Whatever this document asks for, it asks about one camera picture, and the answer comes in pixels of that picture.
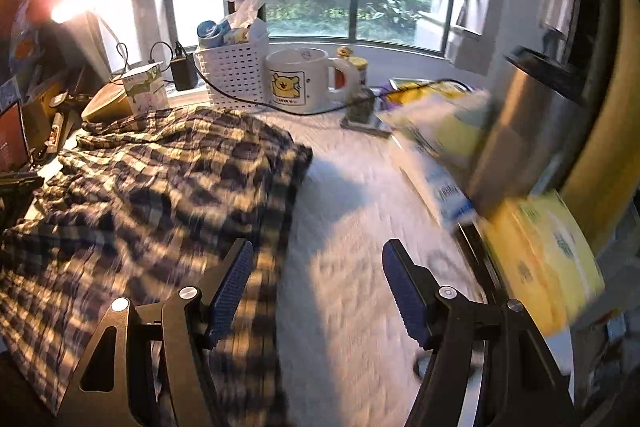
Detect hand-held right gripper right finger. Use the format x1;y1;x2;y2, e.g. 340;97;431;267
382;239;581;427

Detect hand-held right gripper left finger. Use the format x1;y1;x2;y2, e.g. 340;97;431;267
57;238;256;427

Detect dark plaid flannel shirt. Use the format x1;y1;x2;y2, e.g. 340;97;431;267
0;107;313;427

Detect blue white tissue pack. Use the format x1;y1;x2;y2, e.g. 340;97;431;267
385;92;488;233

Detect yellow tissue pack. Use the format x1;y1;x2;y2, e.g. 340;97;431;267
482;189;606;338

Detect flat yellow packet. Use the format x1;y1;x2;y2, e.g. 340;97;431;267
390;78;481;106

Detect small green white carton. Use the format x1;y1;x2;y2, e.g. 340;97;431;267
122;63;170;114

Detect white mug with yellow bear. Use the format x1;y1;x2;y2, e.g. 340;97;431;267
265;48;352;115

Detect white plastic basket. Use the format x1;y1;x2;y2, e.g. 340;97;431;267
195;29;271;110

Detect black power adapter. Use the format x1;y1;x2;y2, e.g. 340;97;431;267
170;54;200;91

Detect desk lamp with tan base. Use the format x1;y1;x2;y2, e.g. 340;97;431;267
50;0;133;124

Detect white bottle with yellow cap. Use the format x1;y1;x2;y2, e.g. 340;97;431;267
334;46;370;94

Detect black flat device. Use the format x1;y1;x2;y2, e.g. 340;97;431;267
0;172;45;228

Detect blue white packets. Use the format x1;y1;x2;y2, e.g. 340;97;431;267
197;19;237;50

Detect dark red screen device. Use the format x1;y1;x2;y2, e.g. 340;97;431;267
0;99;31;170

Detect looped black cable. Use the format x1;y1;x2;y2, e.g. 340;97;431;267
149;41;175;65

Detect yellow vertical frame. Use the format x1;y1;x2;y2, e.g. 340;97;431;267
562;0;640;253

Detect colourful wall poster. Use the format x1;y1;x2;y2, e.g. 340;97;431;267
9;0;42;80

